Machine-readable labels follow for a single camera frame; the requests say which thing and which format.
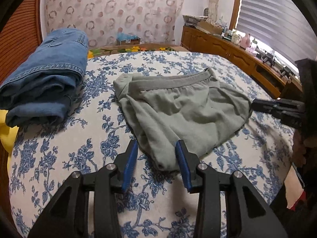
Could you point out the yellow plush toy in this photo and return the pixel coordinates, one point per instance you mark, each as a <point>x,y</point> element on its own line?
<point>8,136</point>

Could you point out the wooden louvred wardrobe door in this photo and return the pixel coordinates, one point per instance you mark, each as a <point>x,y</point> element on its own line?
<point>20,36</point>

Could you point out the folded blue jeans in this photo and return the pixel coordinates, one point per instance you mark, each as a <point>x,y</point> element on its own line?
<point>42,88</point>

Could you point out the cardboard box blue contents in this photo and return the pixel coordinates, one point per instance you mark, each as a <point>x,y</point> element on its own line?
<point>127,39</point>

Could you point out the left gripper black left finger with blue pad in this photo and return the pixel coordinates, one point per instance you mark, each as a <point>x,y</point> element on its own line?
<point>66,214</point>

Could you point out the blue floral white bedsheet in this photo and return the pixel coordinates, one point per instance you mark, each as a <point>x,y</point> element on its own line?
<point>156,204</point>

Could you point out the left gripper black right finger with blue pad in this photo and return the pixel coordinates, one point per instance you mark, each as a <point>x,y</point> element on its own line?
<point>248,215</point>

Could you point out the grey zebra window blind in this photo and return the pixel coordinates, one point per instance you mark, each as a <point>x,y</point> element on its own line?
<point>280,25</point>

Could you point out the colourful flower blanket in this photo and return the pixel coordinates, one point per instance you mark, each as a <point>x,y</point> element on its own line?
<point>109,50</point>

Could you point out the pink bottle on sideboard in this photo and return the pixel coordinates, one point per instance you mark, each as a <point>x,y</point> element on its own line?
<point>245,42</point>

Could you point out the patterned sheer curtain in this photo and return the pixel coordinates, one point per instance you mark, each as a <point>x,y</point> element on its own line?
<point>104,21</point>

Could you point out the wooden sideboard cabinet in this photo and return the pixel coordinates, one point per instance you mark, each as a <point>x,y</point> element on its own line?
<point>276,86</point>

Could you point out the grey-green pants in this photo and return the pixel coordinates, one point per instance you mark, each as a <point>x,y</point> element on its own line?
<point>197,108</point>

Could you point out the cardboard box on sideboard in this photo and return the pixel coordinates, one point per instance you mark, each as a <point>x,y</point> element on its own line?
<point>209,28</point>

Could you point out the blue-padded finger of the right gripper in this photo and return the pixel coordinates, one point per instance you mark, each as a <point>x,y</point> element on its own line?
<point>264,106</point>

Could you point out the black stand near window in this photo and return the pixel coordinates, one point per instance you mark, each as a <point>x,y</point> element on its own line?
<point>266,58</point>

